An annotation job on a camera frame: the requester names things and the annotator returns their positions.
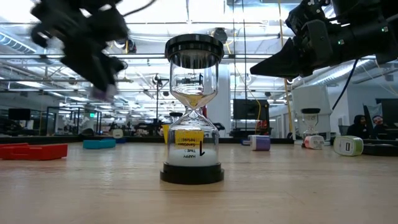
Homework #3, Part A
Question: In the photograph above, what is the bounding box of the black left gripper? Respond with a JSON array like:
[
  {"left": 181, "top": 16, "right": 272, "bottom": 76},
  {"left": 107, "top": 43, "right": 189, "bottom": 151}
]
[{"left": 29, "top": 0, "right": 131, "bottom": 91}]

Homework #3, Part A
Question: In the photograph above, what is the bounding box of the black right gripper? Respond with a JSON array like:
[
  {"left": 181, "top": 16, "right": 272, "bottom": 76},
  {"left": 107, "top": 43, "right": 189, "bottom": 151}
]
[{"left": 249, "top": 18, "right": 379, "bottom": 79}]

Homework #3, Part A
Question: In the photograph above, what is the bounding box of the small black-capped hourglass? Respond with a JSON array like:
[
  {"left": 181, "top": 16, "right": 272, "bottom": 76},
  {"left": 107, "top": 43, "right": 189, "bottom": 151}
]
[
  {"left": 169, "top": 111, "right": 184, "bottom": 125},
  {"left": 300, "top": 108, "right": 322, "bottom": 139}
]

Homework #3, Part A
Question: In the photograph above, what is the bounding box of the teal digital timer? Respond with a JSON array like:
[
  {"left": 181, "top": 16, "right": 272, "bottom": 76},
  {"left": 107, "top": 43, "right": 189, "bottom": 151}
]
[{"left": 82, "top": 139, "right": 117, "bottom": 150}]

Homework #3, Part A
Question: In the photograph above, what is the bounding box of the pink USB wall charger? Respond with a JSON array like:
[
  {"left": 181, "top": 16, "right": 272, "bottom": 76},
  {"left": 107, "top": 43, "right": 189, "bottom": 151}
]
[{"left": 303, "top": 135, "right": 325, "bottom": 151}]

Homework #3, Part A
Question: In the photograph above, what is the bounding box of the green USB wall charger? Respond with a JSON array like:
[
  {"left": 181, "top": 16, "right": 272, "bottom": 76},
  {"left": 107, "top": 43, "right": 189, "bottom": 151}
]
[{"left": 333, "top": 135, "right": 364, "bottom": 157}]

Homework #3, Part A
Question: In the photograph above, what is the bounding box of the red digital timer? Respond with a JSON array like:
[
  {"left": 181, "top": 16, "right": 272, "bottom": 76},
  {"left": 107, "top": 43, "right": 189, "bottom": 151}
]
[{"left": 0, "top": 142, "right": 68, "bottom": 161}]

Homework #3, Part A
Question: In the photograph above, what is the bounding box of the black digital timer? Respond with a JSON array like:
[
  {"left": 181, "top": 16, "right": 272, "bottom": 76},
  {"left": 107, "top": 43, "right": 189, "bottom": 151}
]
[{"left": 362, "top": 143, "right": 398, "bottom": 157}]

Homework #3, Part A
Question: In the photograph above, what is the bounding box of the large hourglass white sand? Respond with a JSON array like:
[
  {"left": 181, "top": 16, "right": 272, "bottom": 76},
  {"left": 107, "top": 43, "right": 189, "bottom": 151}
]
[{"left": 160, "top": 33, "right": 225, "bottom": 185}]

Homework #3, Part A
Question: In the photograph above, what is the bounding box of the white cup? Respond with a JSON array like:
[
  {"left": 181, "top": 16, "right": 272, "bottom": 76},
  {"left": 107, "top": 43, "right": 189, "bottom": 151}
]
[{"left": 291, "top": 85, "right": 333, "bottom": 146}]

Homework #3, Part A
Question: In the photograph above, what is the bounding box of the black monitor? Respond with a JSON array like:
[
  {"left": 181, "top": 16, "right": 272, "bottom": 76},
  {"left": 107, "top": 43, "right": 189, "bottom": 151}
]
[
  {"left": 8, "top": 108, "right": 31, "bottom": 121},
  {"left": 375, "top": 98, "right": 398, "bottom": 124},
  {"left": 233, "top": 98, "right": 270, "bottom": 121}
]

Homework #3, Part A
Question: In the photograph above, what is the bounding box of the yellow plastic basket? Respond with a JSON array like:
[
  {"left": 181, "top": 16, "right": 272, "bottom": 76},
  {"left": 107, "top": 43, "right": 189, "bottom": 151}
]
[{"left": 160, "top": 124, "right": 171, "bottom": 146}]

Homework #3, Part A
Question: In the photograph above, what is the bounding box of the person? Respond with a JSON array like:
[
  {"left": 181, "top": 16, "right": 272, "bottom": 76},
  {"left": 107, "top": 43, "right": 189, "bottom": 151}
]
[
  {"left": 346, "top": 114, "right": 373, "bottom": 140},
  {"left": 371, "top": 114, "right": 389, "bottom": 139}
]

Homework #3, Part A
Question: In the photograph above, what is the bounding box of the grey hanging banner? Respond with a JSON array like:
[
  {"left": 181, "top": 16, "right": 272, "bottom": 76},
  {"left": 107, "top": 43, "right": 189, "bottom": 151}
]
[{"left": 363, "top": 104, "right": 385, "bottom": 139}]

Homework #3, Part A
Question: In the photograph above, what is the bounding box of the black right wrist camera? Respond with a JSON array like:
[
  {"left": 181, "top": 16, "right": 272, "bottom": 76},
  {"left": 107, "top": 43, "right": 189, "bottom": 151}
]
[{"left": 285, "top": 0, "right": 335, "bottom": 29}]

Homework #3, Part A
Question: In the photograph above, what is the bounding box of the black ceiling cable reel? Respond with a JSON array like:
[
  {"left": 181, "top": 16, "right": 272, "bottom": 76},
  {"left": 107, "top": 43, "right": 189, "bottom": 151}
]
[{"left": 213, "top": 27, "right": 229, "bottom": 44}]

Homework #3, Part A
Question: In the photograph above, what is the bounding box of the black metal table frame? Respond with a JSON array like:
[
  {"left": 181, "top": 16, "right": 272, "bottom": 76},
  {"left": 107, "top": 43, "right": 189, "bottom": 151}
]
[{"left": 0, "top": 135, "right": 398, "bottom": 147}]

